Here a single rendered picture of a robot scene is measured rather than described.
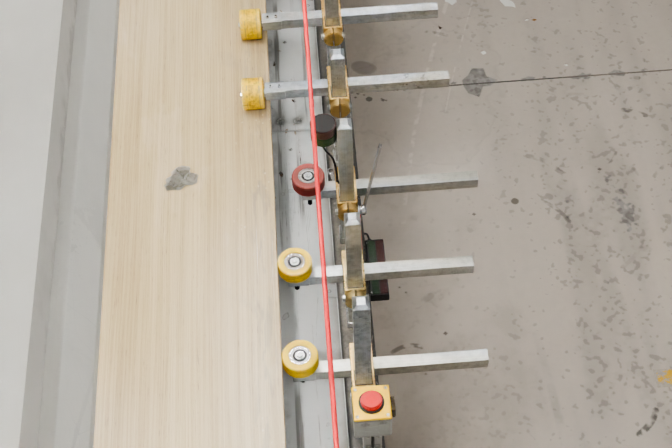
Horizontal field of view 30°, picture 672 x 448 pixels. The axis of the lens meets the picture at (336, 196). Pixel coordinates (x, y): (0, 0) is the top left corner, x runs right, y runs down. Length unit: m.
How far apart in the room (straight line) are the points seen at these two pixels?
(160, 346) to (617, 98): 2.22
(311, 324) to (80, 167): 1.99
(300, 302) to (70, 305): 2.10
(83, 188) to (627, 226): 3.11
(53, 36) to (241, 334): 1.69
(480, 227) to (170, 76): 1.26
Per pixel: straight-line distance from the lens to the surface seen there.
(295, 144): 3.48
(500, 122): 4.37
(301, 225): 3.30
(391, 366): 2.79
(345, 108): 3.11
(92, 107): 1.24
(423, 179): 3.08
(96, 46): 1.30
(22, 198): 1.06
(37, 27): 1.19
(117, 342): 2.83
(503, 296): 3.93
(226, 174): 3.07
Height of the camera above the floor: 3.26
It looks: 52 degrees down
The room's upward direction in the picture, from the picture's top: 3 degrees counter-clockwise
